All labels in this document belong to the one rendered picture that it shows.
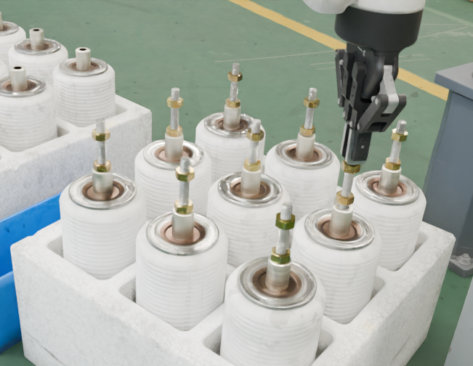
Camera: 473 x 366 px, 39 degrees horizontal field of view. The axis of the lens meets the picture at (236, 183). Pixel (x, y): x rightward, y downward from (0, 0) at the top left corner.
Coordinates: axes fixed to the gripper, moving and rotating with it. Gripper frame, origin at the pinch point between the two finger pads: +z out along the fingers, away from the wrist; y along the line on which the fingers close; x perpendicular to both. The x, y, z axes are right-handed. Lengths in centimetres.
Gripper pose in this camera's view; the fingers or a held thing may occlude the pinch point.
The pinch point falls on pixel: (356, 142)
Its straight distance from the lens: 66.9
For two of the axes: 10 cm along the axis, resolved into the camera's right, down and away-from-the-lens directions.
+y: -1.9, -5.2, 8.3
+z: -0.6, 8.5, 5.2
